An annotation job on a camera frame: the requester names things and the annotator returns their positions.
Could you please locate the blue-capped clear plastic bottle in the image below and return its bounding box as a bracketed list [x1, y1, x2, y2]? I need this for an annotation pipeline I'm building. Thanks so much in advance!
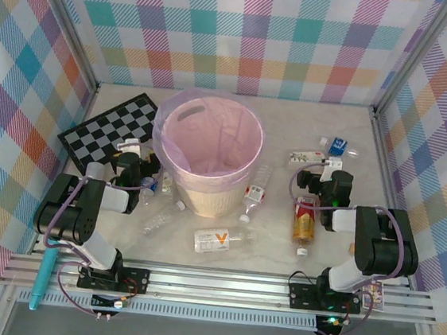
[138, 177, 161, 209]

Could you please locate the red and gold label bottle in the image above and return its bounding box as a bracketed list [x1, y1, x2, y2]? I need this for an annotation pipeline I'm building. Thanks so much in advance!
[288, 194, 322, 260]

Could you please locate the small clear bottle blue label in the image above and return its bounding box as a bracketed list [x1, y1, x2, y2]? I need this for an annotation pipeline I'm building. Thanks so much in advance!
[316, 134, 363, 161]

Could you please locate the crushed clear plastic bottle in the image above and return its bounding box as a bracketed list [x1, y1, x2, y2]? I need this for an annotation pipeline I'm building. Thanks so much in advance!
[140, 196, 187, 241]

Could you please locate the clear bottle red white label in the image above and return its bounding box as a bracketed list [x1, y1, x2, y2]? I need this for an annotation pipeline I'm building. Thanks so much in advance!
[238, 162, 275, 226]

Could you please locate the cream plastic waste bin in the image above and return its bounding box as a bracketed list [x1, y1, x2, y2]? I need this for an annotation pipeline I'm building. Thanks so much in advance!
[150, 88, 270, 224]

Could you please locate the clear bottle orange V label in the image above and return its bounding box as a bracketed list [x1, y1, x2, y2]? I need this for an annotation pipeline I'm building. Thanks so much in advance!
[192, 220, 260, 260]

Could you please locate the pink plastic bin liner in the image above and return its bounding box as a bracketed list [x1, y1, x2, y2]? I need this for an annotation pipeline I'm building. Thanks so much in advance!
[146, 83, 270, 188]

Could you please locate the black and grey chessboard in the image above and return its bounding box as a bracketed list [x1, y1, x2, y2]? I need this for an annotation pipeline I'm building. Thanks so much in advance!
[53, 84, 162, 181]

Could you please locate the colourful printed card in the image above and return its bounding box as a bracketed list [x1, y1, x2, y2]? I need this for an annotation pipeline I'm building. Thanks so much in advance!
[360, 281, 387, 312]

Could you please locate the small black control board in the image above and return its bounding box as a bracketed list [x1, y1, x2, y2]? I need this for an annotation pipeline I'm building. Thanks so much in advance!
[88, 292, 131, 323]
[313, 314, 345, 335]

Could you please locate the teal plastic toy microphone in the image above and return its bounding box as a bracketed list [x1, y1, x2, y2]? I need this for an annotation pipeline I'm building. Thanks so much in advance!
[27, 235, 59, 314]

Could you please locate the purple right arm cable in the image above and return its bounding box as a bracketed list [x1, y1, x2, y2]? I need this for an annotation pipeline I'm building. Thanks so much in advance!
[278, 158, 414, 335]

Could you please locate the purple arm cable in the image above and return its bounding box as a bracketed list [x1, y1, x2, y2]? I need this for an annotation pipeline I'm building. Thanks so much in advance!
[278, 158, 414, 335]
[36, 135, 146, 321]

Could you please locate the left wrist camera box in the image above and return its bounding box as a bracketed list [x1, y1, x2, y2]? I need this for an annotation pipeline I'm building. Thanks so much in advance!
[115, 136, 144, 156]

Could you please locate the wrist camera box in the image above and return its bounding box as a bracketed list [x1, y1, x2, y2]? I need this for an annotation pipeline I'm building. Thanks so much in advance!
[115, 136, 144, 156]
[324, 156, 346, 173]

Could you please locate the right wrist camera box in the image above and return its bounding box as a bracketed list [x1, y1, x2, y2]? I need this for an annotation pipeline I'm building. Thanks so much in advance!
[324, 156, 346, 173]

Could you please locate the aluminium side frame rail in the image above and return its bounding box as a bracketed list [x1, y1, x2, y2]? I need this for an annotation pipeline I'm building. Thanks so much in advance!
[25, 76, 101, 262]
[355, 109, 433, 286]

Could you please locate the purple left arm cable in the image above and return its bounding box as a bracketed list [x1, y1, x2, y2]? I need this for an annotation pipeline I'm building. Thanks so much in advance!
[36, 135, 146, 321]

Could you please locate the aluminium mounting rail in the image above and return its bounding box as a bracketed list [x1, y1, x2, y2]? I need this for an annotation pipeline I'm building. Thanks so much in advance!
[0, 246, 440, 330]

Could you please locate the white slotted cable duct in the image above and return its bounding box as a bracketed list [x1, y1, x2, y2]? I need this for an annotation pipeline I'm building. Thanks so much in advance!
[17, 283, 320, 335]

